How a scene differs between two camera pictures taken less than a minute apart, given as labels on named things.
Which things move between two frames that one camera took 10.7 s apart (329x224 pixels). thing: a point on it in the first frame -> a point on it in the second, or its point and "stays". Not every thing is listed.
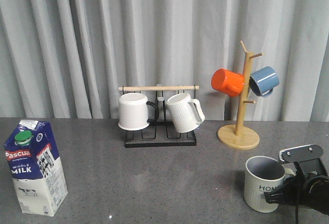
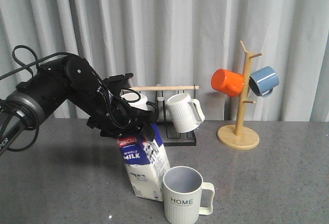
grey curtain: (68, 44) stays
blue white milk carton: (36, 168) -> (146, 162)
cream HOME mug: (263, 174) -> (185, 196)
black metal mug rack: (161, 133) stays
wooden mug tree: (235, 136) stays
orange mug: (229, 82) stays
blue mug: (262, 81) stays
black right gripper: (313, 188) -> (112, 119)
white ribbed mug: (184, 115) stays
